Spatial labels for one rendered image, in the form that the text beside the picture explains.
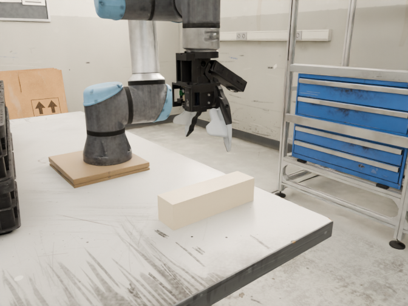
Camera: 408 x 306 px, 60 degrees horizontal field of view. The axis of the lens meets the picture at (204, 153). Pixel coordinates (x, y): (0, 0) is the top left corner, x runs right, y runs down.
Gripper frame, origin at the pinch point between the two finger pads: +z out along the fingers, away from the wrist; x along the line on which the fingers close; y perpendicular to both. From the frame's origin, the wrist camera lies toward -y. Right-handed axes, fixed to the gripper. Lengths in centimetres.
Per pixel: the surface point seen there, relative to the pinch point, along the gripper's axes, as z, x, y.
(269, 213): 16.1, 10.6, -9.8
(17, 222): 14.7, -17.7, 37.6
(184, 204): 11.1, 3.2, 9.0
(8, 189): 5.9, -15.2, 38.5
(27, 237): 16.2, -13.1, 37.0
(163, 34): -26, -343, -202
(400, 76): -5, -21, -139
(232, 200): 14.2, 3.2, -4.6
